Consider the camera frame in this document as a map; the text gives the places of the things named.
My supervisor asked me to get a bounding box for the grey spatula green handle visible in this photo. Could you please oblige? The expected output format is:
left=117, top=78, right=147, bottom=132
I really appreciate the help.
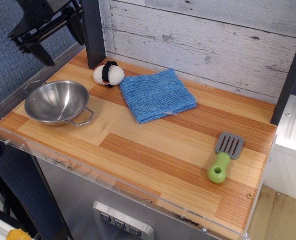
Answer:
left=207, top=132, right=244, bottom=184

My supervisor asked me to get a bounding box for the white plush egg black band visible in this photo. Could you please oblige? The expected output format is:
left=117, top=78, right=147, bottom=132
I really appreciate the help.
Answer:
left=93, top=61, right=125, bottom=88

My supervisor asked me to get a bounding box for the clear acrylic front guard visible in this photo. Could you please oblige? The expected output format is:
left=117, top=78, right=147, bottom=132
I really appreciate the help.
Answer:
left=0, top=121, right=250, bottom=240

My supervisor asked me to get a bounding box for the silver dispenser button panel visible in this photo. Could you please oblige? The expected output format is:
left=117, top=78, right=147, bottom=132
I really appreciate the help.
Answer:
left=92, top=200, right=155, bottom=240

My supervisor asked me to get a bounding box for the dark grey post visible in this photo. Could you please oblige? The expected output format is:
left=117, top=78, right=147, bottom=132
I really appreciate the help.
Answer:
left=270, top=52, right=296, bottom=126
left=80, top=0, right=106, bottom=69

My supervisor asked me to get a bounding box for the stainless steel bowl with handles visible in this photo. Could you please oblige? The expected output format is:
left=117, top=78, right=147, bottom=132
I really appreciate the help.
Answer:
left=25, top=80, right=95, bottom=127

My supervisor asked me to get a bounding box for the dark grey right post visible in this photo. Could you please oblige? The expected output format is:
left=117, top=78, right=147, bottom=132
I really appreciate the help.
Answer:
left=270, top=52, right=296, bottom=126

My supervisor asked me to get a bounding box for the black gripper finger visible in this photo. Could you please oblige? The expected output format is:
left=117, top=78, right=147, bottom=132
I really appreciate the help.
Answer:
left=67, top=15, right=86, bottom=45
left=29, top=42, right=55, bottom=66

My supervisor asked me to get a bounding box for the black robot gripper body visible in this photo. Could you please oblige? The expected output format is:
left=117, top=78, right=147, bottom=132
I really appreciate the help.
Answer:
left=8, top=0, right=83, bottom=53

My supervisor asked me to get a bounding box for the blue folded cloth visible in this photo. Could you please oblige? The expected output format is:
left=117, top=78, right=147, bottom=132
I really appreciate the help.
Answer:
left=120, top=68, right=197, bottom=124

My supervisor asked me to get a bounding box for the dark grey left post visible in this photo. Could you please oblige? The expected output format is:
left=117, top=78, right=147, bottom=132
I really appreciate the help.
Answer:
left=80, top=0, right=106, bottom=69

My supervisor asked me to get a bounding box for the white ridged side cabinet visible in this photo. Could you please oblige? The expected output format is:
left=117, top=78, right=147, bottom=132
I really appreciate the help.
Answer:
left=263, top=95, right=296, bottom=199

